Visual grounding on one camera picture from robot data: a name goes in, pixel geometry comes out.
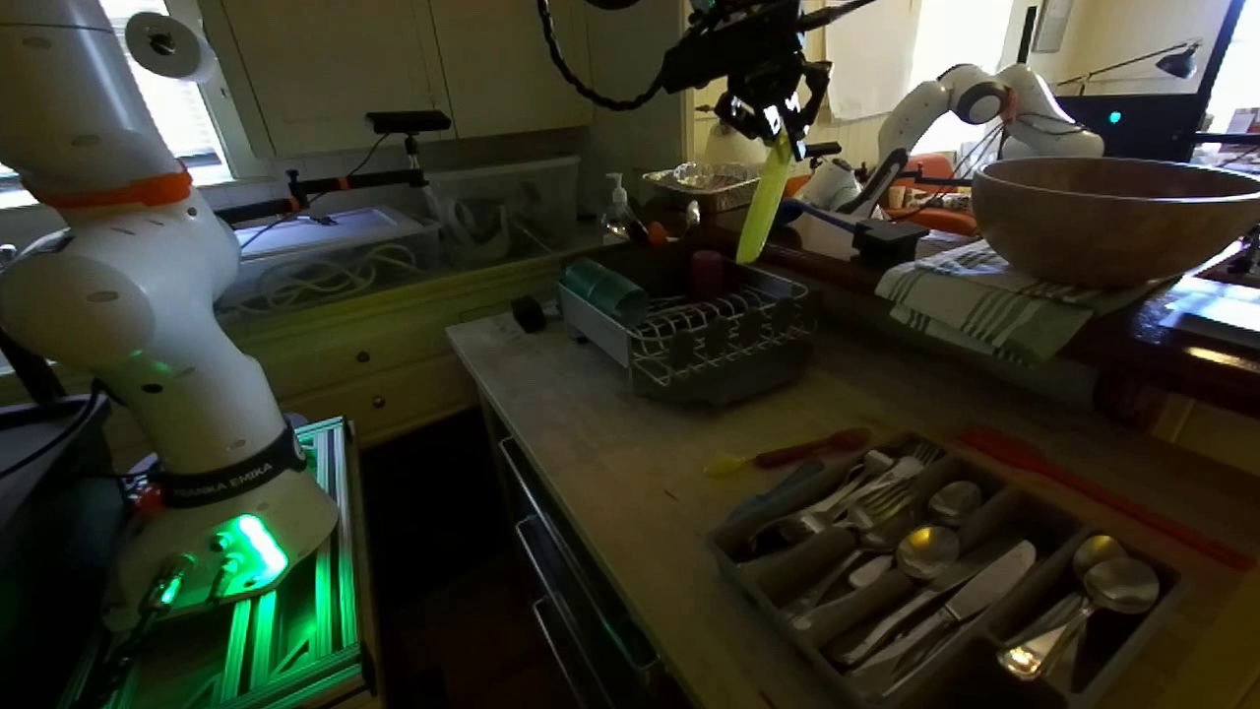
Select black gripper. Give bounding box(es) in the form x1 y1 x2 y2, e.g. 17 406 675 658
660 0 831 156

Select green plastic plate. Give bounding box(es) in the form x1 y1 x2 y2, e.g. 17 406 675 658
729 128 802 272

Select white jointed arm device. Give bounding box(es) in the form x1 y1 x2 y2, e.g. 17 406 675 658
876 61 1111 171

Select green-lit robot base platform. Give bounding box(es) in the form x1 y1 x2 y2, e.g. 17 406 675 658
76 413 378 709

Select red cup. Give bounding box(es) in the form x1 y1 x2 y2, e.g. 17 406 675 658
683 245 735 305

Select clear plastic spray bottle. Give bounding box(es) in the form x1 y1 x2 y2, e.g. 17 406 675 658
597 165 637 245

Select metal dish rack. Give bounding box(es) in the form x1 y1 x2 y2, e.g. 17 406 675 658
557 240 823 413

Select striped dish towel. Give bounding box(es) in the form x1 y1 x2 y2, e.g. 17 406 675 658
876 240 1160 375

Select small black block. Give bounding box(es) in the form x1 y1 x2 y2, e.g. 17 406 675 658
503 292 557 339

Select red spatula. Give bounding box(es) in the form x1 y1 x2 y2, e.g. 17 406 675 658
750 427 878 476

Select wooden bowl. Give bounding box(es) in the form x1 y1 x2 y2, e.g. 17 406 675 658
969 156 1260 296

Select yellow-green spatula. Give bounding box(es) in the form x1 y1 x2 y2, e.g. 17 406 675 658
701 448 763 486

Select black computer monitor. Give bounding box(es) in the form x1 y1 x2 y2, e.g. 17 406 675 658
1050 0 1239 165

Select silver fork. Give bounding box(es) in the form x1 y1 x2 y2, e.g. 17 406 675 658
782 448 925 531

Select small silver spoon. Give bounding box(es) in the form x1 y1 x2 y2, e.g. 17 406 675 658
925 476 987 528

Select grey cutlery tray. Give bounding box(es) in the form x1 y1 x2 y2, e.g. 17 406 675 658
704 427 1184 709

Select wooden side cabinet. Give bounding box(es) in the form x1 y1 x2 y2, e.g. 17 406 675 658
211 253 584 454

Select long red strip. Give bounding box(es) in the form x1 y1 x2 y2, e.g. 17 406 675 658
961 423 1260 581

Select dark counter drawers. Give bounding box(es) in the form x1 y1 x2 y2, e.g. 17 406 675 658
482 402 691 709

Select silver table knife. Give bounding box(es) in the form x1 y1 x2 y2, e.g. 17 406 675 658
835 536 1045 677

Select large silver spoon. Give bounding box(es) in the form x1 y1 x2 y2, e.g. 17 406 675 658
992 528 1164 689

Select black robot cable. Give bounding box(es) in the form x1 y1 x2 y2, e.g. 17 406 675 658
533 0 692 120

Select black camera on stand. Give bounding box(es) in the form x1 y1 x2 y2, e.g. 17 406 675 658
361 108 456 144

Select clear box with cables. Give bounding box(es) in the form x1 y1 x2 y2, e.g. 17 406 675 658
211 150 592 329

